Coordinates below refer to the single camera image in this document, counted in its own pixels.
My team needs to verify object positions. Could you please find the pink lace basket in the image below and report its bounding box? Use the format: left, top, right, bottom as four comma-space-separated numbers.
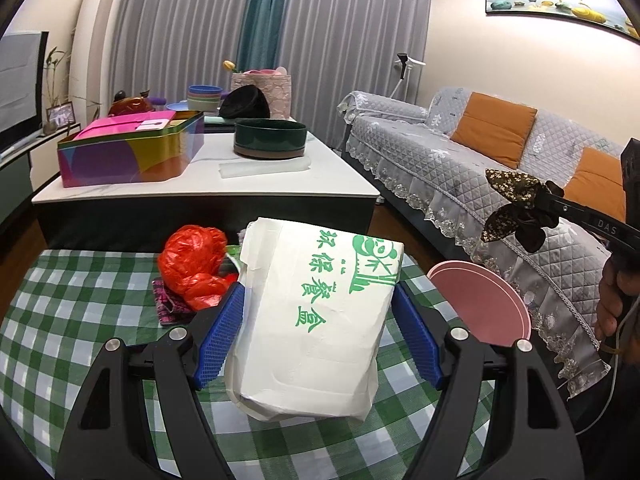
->
230, 67, 293, 121

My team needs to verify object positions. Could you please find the grey curtain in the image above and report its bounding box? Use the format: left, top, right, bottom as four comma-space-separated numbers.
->
112, 0, 433, 126

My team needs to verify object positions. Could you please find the framed wall picture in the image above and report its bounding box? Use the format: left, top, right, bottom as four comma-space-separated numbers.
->
484, 0, 640, 41

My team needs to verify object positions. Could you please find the white tower air conditioner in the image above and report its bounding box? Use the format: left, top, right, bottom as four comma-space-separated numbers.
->
70, 0, 133, 126

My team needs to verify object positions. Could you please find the television cabinet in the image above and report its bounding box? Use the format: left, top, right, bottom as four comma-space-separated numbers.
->
0, 122, 81, 226

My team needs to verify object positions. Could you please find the brown teapot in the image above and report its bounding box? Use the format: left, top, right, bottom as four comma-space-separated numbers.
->
109, 90, 157, 117

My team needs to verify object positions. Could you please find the white paper bag green print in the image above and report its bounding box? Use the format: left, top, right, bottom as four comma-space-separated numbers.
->
223, 217, 405, 422

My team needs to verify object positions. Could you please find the orange cushion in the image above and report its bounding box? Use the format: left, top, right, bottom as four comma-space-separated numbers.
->
564, 147, 632, 222
450, 91, 538, 170

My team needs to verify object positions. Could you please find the purple plaid cloth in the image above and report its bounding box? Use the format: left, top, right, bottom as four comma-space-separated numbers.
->
151, 277, 196, 328

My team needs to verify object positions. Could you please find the white top coffee table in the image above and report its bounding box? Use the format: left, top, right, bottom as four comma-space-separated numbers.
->
31, 116, 380, 253

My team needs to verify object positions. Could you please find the thin white gripper cable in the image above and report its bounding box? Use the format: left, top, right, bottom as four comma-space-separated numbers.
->
565, 300, 640, 436

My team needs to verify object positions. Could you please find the grey quilted sofa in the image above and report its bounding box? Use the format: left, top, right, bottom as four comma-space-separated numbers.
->
336, 87, 640, 401

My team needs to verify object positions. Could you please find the photo frame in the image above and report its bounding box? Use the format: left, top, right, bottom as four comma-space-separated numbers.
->
46, 101, 76, 128

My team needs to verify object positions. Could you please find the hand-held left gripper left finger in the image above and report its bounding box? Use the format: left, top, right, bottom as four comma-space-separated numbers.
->
55, 282, 247, 480

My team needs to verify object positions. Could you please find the stack of pastel bowls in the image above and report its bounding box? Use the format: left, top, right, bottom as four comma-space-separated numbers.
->
187, 85, 224, 113

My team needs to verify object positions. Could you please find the colourful tin box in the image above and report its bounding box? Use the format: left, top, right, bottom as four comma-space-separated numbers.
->
56, 110, 206, 189

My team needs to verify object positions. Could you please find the pink round bin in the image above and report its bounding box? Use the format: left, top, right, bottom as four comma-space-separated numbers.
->
426, 260, 532, 347

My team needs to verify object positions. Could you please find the person's right hand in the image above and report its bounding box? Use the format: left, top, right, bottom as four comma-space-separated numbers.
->
595, 259, 640, 357

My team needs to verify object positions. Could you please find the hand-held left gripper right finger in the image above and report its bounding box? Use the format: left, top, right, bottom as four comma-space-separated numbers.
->
392, 282, 586, 480

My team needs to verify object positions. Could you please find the bamboo plant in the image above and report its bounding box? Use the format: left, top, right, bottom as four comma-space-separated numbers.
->
42, 46, 68, 111

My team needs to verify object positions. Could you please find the black hat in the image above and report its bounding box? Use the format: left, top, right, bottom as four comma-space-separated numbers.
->
219, 85, 271, 121

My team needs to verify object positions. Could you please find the red plastic bag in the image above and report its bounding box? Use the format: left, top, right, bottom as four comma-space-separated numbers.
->
158, 225, 240, 312

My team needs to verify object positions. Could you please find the dark floral fabric scrunchie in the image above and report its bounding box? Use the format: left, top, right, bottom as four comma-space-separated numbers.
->
481, 168, 565, 253

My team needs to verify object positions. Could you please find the dark green round container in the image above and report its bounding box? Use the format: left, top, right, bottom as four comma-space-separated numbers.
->
233, 118, 307, 161

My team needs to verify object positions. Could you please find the flat screen television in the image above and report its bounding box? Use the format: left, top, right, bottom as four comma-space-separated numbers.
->
0, 31, 50, 153

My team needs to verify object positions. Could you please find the green white checked cloth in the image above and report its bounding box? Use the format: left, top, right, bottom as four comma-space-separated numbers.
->
0, 249, 501, 480

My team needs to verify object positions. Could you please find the teal curtain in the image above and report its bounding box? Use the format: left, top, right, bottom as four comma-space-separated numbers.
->
235, 0, 296, 76

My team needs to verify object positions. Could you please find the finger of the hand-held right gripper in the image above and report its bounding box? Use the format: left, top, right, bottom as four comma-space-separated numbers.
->
537, 182, 640, 247

